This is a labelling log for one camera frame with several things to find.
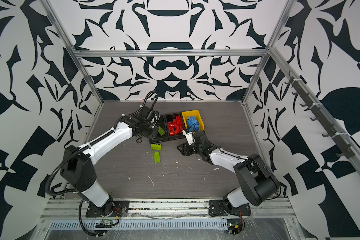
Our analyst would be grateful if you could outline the blue brick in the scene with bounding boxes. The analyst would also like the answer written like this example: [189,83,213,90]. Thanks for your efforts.
[191,116,200,132]
[187,117,194,132]

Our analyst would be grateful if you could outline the red long brick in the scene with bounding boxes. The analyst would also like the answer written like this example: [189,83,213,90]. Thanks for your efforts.
[168,122,179,136]

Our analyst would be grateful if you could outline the green brick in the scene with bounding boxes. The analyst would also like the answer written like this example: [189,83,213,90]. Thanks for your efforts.
[154,152,161,163]
[151,144,162,151]
[158,126,166,136]

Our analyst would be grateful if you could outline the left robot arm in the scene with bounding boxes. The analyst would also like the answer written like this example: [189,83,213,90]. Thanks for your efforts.
[45,91,160,218]

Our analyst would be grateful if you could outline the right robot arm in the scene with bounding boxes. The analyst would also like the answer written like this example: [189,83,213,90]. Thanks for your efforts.
[178,131,280,209]

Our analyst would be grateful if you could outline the left black bin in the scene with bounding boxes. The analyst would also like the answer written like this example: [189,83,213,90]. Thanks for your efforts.
[149,116,169,144]

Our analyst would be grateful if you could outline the green brick top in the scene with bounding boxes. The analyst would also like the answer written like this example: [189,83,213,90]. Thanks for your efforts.
[151,144,162,151]

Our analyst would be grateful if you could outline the yellow bin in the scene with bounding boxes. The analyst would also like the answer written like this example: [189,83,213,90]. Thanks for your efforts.
[182,110,205,131]

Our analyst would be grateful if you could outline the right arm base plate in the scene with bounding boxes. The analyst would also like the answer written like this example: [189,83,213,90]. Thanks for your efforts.
[208,200,252,217]

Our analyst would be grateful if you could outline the white cable duct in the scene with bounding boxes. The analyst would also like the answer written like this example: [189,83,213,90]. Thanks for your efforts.
[49,219,229,231]

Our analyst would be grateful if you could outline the aluminium front rail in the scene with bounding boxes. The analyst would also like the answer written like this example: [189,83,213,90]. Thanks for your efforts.
[40,198,296,220]

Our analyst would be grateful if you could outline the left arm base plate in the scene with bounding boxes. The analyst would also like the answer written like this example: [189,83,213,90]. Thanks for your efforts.
[86,201,130,218]

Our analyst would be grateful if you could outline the wall hook rail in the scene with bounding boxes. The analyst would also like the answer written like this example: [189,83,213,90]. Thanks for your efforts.
[286,77,356,159]

